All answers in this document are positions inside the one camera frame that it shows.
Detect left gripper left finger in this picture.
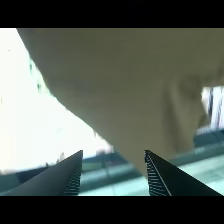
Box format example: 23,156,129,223
2,149,84,197

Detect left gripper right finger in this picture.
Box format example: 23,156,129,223
143,149,222,197

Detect khaki garment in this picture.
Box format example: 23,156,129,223
16,28,224,177

